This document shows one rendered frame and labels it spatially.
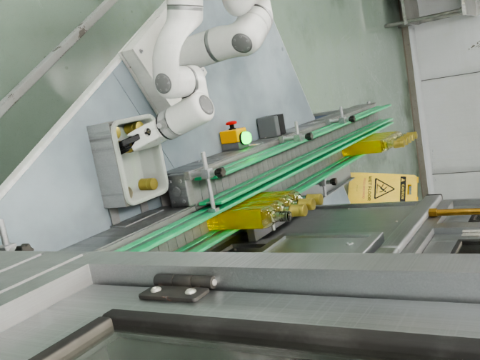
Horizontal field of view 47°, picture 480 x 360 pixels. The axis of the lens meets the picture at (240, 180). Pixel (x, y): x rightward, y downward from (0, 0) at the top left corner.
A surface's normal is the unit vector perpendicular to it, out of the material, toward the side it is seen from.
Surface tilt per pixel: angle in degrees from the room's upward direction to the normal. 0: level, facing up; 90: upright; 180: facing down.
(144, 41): 5
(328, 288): 90
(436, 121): 90
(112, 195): 90
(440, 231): 90
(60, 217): 0
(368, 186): 76
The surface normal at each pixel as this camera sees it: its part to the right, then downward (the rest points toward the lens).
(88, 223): 0.84, -0.07
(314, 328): -0.18, -0.97
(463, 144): -0.50, 0.23
